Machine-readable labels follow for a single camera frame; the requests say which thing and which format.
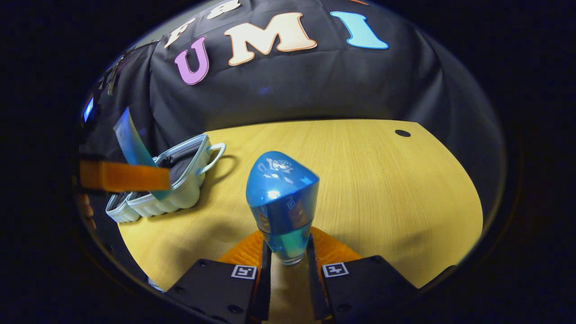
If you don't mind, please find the white suitcase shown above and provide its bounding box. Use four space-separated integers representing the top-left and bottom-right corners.
106 134 226 224

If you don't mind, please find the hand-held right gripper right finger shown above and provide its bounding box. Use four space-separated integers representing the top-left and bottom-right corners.
307 226 419 324

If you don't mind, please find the translucent blue skincare tube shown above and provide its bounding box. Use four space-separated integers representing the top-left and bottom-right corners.
113 107 172 201

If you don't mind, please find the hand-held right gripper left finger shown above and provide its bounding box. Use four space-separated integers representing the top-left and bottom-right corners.
166 229 273 324

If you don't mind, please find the blue cap skincare bottle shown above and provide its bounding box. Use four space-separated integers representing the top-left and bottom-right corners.
246 151 320 266

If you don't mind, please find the black backdrop cloth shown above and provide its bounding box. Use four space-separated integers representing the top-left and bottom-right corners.
79 0 507 212

